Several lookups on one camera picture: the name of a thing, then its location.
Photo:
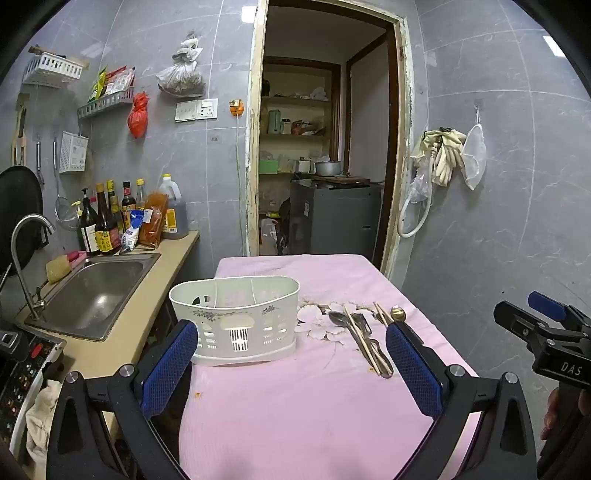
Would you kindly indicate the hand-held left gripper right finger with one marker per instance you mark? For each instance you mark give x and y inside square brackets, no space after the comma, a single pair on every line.
[411,369]

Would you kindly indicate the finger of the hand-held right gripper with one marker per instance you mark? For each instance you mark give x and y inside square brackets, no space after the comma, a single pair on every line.
[547,305]
[512,318]

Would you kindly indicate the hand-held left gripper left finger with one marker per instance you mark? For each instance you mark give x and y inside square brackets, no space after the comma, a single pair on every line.
[168,369]

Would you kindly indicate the gold spoon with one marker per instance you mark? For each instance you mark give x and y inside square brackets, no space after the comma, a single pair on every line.
[399,314]

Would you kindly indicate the white plastic utensil caddy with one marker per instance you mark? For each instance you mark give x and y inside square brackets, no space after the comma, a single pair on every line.
[258,323]

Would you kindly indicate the person's right hand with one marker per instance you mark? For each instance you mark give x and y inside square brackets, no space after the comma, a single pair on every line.
[552,413]

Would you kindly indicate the beige kitchen counter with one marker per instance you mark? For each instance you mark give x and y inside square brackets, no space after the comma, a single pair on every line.
[134,314]

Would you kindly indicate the steel sink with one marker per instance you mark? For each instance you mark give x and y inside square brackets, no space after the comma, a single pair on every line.
[97,290]

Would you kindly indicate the pink floral tablecloth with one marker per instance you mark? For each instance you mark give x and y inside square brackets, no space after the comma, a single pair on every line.
[314,415]

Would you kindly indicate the white rag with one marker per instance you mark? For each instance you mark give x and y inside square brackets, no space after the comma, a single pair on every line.
[41,420]

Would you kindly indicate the blue white packet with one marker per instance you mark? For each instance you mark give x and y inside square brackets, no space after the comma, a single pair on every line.
[132,230]

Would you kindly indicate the pink soap dish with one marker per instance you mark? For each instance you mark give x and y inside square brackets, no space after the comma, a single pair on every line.
[77,256]

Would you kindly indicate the orange seasoning packet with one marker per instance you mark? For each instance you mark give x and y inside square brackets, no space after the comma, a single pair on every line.
[152,221]

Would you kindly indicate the yellow sponge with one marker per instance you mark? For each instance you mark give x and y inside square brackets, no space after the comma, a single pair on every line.
[58,269]

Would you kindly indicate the black stove control panel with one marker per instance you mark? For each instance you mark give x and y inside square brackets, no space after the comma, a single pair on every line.
[21,392]

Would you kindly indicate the soy sauce bottle yellow label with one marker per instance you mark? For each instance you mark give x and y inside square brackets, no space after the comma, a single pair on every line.
[106,230]

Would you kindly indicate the clear plastic bag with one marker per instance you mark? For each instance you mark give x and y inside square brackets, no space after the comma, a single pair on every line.
[419,184]

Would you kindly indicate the white plastic jug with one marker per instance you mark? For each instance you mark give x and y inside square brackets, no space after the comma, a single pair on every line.
[268,237]

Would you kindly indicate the large oil jug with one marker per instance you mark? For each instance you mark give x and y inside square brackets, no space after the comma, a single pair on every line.
[173,203]

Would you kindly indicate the grey cabinet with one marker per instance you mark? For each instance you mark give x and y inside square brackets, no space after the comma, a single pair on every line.
[337,217]

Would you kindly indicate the white mesh bag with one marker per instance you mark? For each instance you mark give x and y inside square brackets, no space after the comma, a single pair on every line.
[474,152]

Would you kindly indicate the dark sauce bottle yellow cap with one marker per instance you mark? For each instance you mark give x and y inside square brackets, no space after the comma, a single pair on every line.
[113,198]

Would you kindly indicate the clear bottle yellow cap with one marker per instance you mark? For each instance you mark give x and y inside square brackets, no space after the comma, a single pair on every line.
[140,191]

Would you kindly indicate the cream rubber gloves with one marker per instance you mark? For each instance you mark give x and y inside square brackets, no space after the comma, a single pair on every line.
[443,152]

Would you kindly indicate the steel faucet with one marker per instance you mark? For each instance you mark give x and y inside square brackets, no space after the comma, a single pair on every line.
[21,258]

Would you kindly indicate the hanging steel strainer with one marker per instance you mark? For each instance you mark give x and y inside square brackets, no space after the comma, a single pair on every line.
[67,214]

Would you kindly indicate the wooden board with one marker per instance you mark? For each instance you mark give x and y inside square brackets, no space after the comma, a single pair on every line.
[341,180]

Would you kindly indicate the aluminium pot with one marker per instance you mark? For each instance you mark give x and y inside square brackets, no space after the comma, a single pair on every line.
[328,168]

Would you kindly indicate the black wok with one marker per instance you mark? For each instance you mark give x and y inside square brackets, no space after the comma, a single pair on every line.
[21,207]

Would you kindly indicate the green box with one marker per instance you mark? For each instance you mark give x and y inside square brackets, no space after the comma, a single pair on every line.
[268,166]

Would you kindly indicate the hanging steel spatula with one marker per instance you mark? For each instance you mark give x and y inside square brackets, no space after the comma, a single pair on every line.
[40,159]

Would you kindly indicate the red plastic bag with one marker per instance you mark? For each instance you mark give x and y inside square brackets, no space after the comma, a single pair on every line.
[138,115]

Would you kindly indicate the wooden pantry shelves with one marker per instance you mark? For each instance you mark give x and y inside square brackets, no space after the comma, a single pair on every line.
[295,138]

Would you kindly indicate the green thermos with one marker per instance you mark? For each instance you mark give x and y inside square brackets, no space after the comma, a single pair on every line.
[274,122]

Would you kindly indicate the wooden knife holder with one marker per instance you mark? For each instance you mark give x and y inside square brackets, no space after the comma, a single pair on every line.
[20,129]

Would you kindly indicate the clear bag of dried goods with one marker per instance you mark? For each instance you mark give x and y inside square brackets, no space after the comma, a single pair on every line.
[181,78]

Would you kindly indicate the yellow green packet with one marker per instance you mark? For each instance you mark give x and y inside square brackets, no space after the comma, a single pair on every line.
[98,85]

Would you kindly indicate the red snack packets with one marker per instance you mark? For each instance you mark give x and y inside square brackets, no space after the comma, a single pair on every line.
[119,79]

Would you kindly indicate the wooden door frame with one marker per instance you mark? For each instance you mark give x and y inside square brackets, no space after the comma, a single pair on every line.
[406,138]

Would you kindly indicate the white wall box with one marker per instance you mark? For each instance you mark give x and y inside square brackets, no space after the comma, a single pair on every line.
[74,152]

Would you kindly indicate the white light switch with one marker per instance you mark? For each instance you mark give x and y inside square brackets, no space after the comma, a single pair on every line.
[186,111]

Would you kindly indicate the white wall socket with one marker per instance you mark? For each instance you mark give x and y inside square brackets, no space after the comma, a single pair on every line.
[207,108]

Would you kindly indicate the grey wall rack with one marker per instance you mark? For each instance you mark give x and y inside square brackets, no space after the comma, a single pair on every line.
[104,105]

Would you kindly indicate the white wall basket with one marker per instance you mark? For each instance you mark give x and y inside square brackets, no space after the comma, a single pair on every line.
[51,69]

